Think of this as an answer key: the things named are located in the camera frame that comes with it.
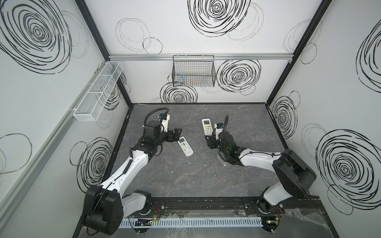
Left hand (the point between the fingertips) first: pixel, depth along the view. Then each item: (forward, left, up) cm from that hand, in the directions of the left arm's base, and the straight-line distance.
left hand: (175, 128), depth 82 cm
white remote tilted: (-2, -5, -17) cm, 18 cm away
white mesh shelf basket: (-1, +41, +15) cm, 44 cm away
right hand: (+1, -18, -9) cm, 20 cm away
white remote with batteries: (+7, -18, -7) cm, 21 cm away
